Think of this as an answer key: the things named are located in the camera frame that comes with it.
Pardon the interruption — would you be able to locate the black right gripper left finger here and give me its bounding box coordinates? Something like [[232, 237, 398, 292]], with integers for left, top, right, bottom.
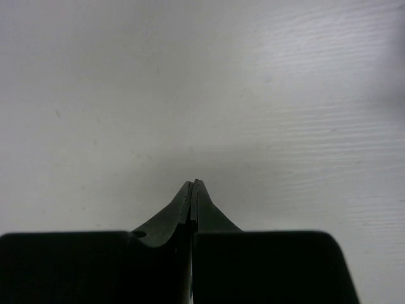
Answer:
[[132, 181, 194, 303]]

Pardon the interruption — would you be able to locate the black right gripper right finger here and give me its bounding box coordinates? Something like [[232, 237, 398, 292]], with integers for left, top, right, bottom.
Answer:
[[192, 179, 242, 303]]

